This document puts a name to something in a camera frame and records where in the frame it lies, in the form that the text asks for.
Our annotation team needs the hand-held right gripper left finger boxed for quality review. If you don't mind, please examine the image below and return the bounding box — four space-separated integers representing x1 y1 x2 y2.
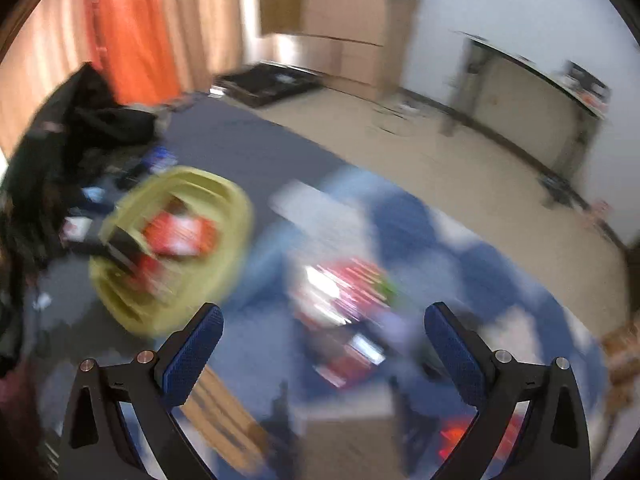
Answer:
59 302 224 480

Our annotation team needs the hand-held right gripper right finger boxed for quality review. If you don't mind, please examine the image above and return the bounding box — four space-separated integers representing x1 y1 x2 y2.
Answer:
424 301 592 480

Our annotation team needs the pale yellow plastic basin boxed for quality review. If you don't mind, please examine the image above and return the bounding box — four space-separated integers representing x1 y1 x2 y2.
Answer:
89 166 255 337

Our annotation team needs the shiny red cigarette box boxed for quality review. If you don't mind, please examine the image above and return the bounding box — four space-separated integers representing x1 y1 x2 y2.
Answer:
292 257 402 329

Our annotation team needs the blue checked printed blanket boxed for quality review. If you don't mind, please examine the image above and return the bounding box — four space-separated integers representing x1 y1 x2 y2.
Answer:
35 167 626 480

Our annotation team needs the long red cigarette carton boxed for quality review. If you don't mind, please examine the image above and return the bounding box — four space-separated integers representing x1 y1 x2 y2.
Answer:
141 207 219 262

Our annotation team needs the blue packet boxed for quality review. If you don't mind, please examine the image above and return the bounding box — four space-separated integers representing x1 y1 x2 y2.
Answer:
145 147 177 171

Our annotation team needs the black padded jacket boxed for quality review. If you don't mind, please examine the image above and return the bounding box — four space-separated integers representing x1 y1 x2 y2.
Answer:
0 62 162 376

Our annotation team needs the black tray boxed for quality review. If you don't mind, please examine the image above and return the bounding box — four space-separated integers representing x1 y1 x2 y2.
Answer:
212 61 327 109

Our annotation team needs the orange curtain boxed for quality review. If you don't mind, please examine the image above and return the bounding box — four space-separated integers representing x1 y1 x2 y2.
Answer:
85 0 185 107

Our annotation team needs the beige curtain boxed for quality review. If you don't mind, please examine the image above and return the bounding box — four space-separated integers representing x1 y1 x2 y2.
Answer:
0 0 108 157
160 0 247 95

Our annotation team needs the wooden wardrobe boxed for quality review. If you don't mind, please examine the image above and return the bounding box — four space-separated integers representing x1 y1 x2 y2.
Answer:
257 0 420 103

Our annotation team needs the metal frame desk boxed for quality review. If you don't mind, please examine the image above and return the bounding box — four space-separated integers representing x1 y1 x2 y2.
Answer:
440 30 613 209

